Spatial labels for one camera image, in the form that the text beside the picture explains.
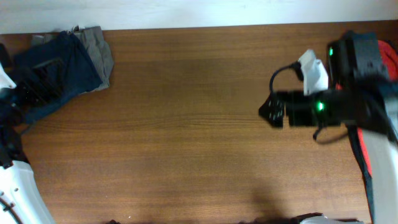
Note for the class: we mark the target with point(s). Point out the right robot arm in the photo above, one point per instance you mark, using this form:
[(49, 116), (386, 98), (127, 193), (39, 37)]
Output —
[(358, 88)]

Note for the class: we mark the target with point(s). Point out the navy blue shorts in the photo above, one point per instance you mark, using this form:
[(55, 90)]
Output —
[(79, 74)]

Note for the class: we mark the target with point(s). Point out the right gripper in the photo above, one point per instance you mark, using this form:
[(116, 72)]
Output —
[(295, 116)]

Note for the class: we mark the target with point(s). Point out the folded grey shorts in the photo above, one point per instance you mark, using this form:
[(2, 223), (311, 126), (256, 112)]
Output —
[(99, 52)]

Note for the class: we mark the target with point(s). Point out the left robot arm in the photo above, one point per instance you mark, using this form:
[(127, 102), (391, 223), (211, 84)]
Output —
[(21, 201)]

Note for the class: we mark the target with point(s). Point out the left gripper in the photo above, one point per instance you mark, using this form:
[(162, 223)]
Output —
[(51, 89)]

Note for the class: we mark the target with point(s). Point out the red printed t-shirt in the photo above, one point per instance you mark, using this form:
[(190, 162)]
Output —
[(362, 64)]

